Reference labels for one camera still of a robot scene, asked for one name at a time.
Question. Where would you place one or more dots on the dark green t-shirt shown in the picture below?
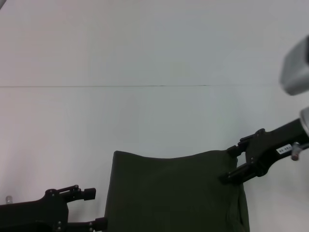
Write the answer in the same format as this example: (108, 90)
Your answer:
(173, 193)

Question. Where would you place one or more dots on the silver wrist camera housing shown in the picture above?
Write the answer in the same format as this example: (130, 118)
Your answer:
(295, 67)

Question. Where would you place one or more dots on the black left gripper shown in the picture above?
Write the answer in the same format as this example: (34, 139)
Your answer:
(31, 215)

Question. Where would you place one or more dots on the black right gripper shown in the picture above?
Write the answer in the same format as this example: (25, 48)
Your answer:
(270, 149)

